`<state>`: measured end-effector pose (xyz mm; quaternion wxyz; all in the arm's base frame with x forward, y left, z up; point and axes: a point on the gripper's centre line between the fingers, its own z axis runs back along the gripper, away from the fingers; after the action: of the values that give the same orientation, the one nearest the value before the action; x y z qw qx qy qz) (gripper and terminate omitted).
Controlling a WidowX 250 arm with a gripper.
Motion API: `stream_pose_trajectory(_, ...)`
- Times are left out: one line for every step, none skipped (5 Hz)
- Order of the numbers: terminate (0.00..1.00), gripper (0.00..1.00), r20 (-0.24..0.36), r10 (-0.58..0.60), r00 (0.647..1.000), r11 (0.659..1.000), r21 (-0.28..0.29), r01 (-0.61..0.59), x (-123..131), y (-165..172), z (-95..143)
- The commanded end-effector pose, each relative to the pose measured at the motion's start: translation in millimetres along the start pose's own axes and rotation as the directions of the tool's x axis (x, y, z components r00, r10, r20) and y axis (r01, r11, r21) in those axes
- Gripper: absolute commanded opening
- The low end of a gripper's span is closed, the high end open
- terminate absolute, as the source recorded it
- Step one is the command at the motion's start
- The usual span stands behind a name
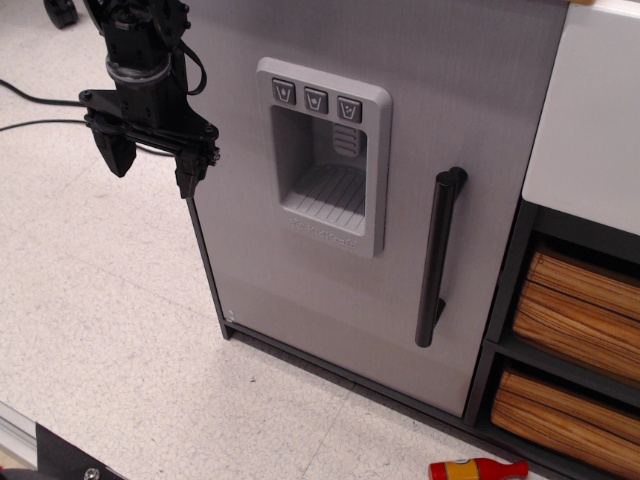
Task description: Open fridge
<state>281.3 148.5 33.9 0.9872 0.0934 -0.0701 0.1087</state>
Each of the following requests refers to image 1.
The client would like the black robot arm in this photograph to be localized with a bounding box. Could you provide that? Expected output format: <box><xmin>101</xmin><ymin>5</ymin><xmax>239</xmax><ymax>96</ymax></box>
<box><xmin>79</xmin><ymin>1</ymin><xmax>219</xmax><ymax>199</ymax></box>

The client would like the upper wooden basket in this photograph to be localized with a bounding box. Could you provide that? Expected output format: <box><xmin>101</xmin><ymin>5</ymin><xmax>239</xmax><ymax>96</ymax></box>
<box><xmin>513</xmin><ymin>246</ymin><xmax>639</xmax><ymax>386</ymax></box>

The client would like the grey water dispenser panel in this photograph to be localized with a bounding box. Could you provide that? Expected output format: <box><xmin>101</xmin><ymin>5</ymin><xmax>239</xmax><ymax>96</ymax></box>
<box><xmin>256</xmin><ymin>57</ymin><xmax>392</xmax><ymax>258</ymax></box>

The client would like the black floor cable upper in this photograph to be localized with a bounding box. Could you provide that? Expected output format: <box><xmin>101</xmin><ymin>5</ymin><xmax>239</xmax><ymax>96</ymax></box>
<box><xmin>0</xmin><ymin>78</ymin><xmax>87</xmax><ymax>107</ymax></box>

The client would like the lower wooden basket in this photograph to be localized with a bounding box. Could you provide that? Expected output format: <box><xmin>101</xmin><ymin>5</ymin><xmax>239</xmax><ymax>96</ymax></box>
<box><xmin>491</xmin><ymin>370</ymin><xmax>639</xmax><ymax>479</ymax></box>

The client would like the black floor cable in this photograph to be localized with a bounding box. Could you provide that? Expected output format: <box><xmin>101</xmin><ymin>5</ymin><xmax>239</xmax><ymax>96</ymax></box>
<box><xmin>0</xmin><ymin>78</ymin><xmax>87</xmax><ymax>107</ymax></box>
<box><xmin>0</xmin><ymin>117</ymin><xmax>176</xmax><ymax>157</ymax></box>

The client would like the black caster wheel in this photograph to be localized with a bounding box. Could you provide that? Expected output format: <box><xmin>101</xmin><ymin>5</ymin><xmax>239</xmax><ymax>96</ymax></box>
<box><xmin>43</xmin><ymin>0</ymin><xmax>78</xmax><ymax>29</ymax></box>

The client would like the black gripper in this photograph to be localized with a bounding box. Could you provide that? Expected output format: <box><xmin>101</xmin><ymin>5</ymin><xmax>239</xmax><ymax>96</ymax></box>
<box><xmin>79</xmin><ymin>69</ymin><xmax>219</xmax><ymax>199</ymax></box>

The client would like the red toy ketchup bottle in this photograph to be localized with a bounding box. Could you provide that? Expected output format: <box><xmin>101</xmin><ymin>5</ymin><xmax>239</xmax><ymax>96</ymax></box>
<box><xmin>428</xmin><ymin>458</ymin><xmax>529</xmax><ymax>480</ymax></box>

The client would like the aluminium rail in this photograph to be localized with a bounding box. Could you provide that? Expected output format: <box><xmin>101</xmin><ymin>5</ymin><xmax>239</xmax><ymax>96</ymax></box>
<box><xmin>0</xmin><ymin>402</ymin><xmax>37</xmax><ymax>465</ymax></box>

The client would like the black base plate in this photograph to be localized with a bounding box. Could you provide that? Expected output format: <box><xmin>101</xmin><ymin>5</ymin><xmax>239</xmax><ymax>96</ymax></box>
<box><xmin>35</xmin><ymin>423</ymin><xmax>124</xmax><ymax>480</ymax></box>

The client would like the grey toy fridge door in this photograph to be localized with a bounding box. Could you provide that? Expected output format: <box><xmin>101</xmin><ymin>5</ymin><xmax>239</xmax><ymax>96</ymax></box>
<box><xmin>186</xmin><ymin>1</ymin><xmax>567</xmax><ymax>417</ymax></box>

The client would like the wooden basket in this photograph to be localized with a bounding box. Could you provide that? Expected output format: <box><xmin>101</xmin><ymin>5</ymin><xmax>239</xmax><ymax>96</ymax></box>
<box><xmin>513</xmin><ymin>246</ymin><xmax>639</xmax><ymax>386</ymax></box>
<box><xmin>491</xmin><ymin>370</ymin><xmax>639</xmax><ymax>479</ymax></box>

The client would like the black floor cable lower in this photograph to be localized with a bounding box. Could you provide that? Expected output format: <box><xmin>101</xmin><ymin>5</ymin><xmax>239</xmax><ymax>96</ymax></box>
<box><xmin>0</xmin><ymin>117</ymin><xmax>176</xmax><ymax>157</ymax></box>

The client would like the black bar door handle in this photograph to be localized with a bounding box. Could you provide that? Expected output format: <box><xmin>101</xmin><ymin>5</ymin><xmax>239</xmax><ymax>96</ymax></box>
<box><xmin>415</xmin><ymin>167</ymin><xmax>468</xmax><ymax>348</ymax></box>

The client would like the dark grey fridge cabinet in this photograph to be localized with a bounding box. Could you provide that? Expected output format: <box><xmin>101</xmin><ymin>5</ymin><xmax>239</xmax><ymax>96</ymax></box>
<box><xmin>184</xmin><ymin>194</ymin><xmax>640</xmax><ymax>480</ymax></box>

